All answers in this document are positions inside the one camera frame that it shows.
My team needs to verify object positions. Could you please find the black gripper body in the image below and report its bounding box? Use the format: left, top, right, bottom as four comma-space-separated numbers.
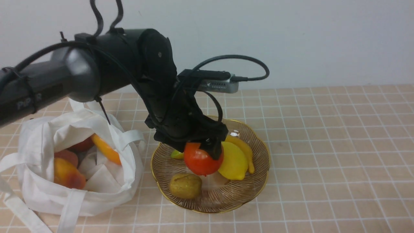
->
145, 107, 229, 152

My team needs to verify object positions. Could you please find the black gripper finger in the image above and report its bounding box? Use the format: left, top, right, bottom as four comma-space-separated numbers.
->
200, 139, 222, 160

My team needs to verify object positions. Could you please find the red pomegranate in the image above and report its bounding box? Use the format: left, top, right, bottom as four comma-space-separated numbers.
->
183, 142, 224, 176

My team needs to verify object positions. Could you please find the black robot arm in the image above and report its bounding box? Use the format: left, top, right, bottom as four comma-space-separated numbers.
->
1, 28, 228, 160

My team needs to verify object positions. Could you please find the brown-green kiwi fruit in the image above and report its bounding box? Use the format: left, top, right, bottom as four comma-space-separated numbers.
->
169, 173, 202, 199

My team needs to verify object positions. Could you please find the gold-rimmed glass fruit plate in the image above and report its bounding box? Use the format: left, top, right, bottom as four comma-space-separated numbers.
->
151, 118, 272, 214

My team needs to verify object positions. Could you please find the orange curved fruit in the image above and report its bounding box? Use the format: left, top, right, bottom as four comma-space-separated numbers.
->
90, 134, 122, 166

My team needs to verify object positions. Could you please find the dark red fruit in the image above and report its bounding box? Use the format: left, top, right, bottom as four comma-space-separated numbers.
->
68, 137, 94, 153

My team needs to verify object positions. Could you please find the white cloth tote bag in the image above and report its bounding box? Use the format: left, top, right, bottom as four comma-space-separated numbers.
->
1, 99, 146, 233

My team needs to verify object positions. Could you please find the yellow lemon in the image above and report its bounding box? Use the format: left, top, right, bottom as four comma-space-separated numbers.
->
218, 141, 248, 180

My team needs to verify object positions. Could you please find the yellow banana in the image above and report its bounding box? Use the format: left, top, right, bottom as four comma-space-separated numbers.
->
170, 135, 255, 174

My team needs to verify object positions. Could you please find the pink peach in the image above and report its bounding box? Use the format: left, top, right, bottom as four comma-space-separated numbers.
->
54, 150, 79, 168

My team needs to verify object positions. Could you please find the yellow-red mango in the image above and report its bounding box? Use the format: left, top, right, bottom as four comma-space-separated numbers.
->
54, 158, 87, 189

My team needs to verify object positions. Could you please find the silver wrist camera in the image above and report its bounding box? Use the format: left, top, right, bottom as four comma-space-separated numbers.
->
198, 73, 239, 94

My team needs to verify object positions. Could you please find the black camera cable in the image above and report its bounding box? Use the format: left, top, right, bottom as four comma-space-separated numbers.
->
168, 55, 270, 123

